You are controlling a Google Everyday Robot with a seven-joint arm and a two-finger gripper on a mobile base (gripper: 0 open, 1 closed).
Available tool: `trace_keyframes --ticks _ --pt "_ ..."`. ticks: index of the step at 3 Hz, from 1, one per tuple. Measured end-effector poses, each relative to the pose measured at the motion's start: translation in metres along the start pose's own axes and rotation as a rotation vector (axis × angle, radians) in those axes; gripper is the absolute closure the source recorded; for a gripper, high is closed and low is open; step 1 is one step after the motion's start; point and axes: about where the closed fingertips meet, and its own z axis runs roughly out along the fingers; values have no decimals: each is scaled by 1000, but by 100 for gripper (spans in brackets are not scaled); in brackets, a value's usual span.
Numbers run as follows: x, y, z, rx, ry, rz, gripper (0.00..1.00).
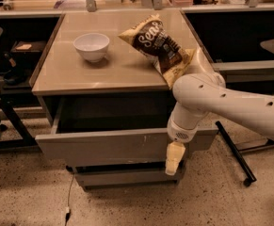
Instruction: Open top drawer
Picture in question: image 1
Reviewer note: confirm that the grey drawer cabinet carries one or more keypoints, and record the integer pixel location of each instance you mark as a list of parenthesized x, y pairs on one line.
[(123, 71)]

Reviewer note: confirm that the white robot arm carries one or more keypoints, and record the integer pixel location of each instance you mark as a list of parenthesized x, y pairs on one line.
[(198, 94)]

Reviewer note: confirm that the white ceramic bowl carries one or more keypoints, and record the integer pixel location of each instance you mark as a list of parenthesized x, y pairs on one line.
[(92, 46)]

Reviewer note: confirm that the black wheeled stand base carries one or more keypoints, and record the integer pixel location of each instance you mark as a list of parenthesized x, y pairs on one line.
[(238, 149)]

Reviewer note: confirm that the grey top drawer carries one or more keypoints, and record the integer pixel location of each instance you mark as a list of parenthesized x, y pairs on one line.
[(108, 130)]

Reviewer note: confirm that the black box on shelf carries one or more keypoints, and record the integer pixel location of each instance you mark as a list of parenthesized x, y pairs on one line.
[(28, 49)]

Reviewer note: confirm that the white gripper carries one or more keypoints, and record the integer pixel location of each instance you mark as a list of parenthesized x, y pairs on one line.
[(181, 133)]

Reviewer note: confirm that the grey bottom drawer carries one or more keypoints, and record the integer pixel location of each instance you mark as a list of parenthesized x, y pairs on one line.
[(126, 177)]

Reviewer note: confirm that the grey middle drawer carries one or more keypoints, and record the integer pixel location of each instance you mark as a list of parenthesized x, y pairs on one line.
[(152, 166)]

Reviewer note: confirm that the grey drawer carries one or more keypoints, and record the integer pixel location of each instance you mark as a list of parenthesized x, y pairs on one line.
[(126, 177), (108, 130), (152, 166)]

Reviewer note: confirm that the brown chip bag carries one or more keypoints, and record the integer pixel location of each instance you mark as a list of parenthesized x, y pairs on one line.
[(151, 39)]

